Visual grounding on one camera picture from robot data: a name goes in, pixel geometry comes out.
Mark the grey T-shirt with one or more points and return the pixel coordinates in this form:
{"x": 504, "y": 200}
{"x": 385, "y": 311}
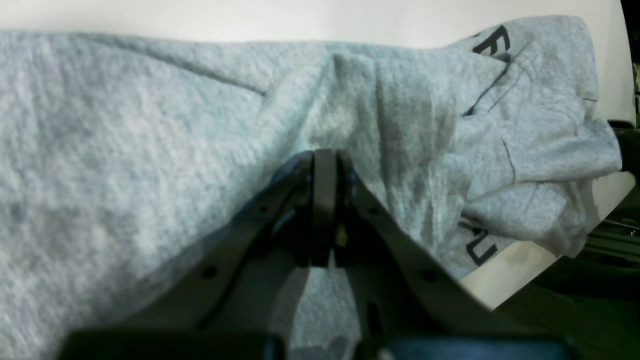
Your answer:
{"x": 118, "y": 153}

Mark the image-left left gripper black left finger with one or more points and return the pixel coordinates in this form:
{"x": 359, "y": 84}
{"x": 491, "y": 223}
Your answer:
{"x": 234, "y": 287}

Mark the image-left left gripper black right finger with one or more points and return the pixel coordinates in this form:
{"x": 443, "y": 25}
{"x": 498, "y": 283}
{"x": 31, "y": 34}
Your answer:
{"x": 398, "y": 288}

